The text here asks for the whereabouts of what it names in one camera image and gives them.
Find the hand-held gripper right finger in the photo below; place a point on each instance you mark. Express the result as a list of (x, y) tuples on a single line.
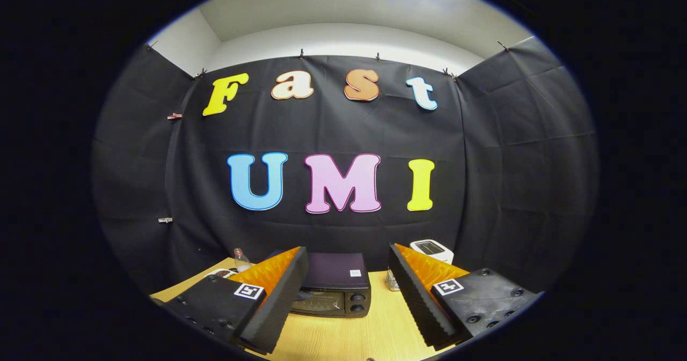
[(416, 302)]

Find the pink clothespin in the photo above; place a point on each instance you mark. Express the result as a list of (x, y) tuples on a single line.
[(175, 116)]

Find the black toaster oven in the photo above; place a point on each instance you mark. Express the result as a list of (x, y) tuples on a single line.
[(335, 270)]

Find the clear plastic bottle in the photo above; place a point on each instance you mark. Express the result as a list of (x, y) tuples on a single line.
[(241, 262)]

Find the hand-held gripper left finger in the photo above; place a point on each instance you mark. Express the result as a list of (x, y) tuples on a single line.
[(279, 304)]

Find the white bread toaster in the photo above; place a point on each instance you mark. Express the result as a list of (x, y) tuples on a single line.
[(437, 252)]

